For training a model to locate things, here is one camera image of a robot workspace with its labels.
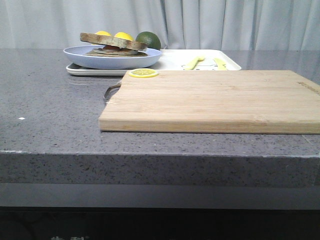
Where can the fried egg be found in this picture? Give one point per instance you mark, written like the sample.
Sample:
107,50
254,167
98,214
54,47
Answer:
114,50

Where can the toast bread slice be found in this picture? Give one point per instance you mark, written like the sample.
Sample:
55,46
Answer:
92,53
112,41

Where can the light blue plate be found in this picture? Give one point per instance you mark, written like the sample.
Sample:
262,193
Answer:
78,55

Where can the white rectangular tray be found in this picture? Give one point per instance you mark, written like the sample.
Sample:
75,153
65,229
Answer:
171,59

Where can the lemon slice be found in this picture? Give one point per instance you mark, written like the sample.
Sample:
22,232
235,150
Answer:
143,73

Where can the wooden cutting board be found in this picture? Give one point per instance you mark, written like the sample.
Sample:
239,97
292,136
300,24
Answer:
231,101

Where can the green lime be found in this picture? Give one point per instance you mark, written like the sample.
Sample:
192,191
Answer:
149,38

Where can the yellow plastic knife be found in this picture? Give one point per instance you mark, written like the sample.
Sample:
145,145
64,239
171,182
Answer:
220,64

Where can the right yellow lemon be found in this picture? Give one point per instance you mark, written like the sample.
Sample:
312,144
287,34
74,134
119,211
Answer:
124,35

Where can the yellow lemon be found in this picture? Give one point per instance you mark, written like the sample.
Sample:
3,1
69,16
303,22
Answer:
103,33
124,35

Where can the left yellow lemon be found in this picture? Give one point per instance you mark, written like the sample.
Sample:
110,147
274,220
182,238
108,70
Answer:
103,33

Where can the grey curtain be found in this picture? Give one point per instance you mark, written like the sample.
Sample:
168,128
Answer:
180,24

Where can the metal cutting board handle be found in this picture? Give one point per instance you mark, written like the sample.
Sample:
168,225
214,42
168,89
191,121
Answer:
111,91

